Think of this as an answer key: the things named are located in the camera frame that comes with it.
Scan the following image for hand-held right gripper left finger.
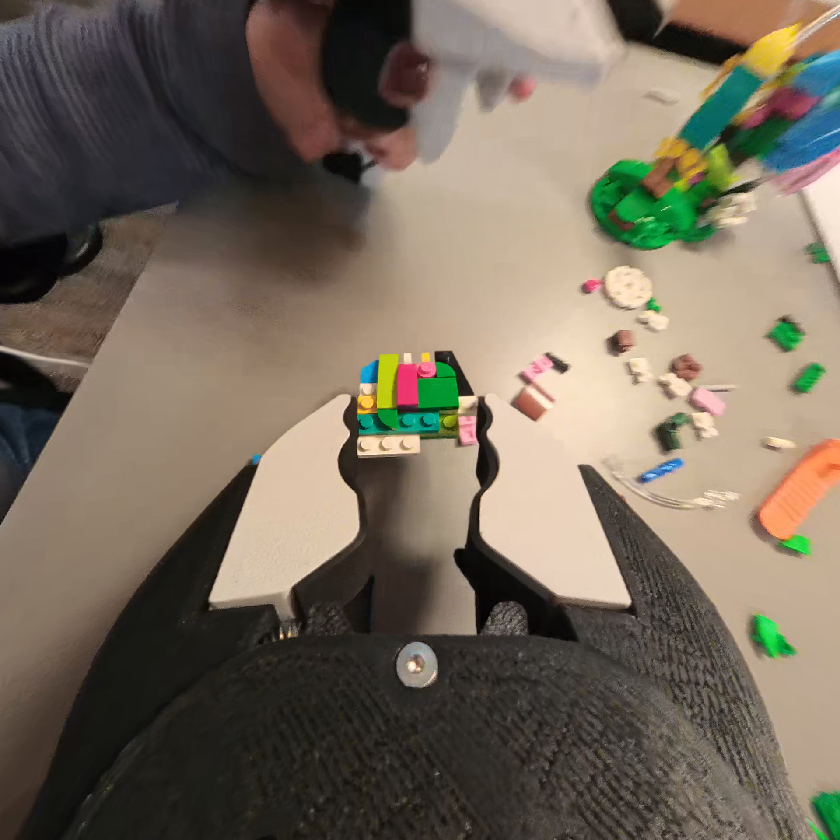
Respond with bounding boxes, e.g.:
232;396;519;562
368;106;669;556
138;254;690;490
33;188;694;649
209;392;375;621

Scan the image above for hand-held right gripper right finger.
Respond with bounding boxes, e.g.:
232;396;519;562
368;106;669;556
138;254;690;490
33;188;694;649
456;394;632;611

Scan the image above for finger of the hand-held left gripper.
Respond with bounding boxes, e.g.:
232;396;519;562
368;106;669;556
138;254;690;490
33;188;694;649
408;0;626;165

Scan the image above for multicoloured lego wing plate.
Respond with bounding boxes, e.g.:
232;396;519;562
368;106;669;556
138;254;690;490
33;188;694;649
356;351;480;458

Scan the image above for lego flower butterfly model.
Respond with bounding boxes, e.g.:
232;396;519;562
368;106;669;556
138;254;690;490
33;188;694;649
587;23;840;252

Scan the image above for person's left forearm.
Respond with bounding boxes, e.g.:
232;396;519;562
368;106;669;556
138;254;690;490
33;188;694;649
0;0;309;244

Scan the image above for clear lego antenna pieces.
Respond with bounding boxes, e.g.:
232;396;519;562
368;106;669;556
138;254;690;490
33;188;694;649
604;456;742;511

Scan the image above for brown lego slope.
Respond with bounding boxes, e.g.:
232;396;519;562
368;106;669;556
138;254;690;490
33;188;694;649
512;386;555;421

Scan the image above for dark green lego piece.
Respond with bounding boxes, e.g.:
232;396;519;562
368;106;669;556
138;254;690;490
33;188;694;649
655;412;693;452

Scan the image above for group of white lego pieces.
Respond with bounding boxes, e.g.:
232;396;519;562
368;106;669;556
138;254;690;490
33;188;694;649
626;310;798;452

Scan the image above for white round lego plate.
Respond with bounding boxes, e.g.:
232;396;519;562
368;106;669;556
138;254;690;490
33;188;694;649
604;266;654;309

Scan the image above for orange lego brick separator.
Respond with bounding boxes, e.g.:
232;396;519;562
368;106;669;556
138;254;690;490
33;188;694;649
756;438;840;542

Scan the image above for person's left hand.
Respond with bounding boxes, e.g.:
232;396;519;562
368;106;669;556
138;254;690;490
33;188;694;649
244;0;434;173

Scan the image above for person's leg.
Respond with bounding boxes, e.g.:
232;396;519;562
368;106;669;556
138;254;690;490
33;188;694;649
0;400;64;522

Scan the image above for white stand with base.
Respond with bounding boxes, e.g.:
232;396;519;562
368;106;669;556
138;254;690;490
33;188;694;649
799;167;840;283

